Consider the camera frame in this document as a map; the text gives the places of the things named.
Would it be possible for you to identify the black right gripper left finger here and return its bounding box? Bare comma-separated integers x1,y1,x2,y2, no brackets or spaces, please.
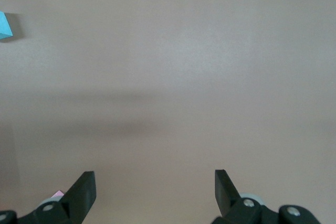
0,170,97,224

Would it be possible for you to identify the blue foam block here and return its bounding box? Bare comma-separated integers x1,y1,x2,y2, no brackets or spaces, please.
0,11,13,43

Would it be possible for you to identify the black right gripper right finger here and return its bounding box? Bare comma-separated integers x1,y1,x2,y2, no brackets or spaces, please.
211,169,322,224

